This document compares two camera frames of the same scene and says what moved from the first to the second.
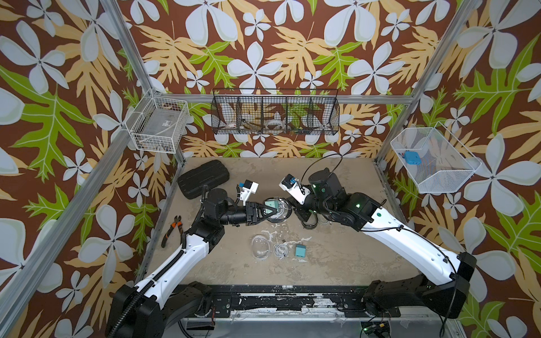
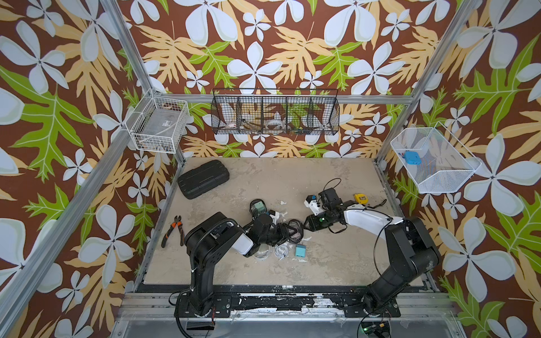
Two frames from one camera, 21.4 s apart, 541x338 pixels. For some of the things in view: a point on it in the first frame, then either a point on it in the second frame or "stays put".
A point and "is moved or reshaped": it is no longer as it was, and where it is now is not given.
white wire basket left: [157, 122] stays put
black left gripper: [253, 215] → [283, 233]
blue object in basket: [412, 158] stays put
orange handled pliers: [177, 220] stays put
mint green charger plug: [273, 203] is moved or reshaped
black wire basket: [275, 111] stays put
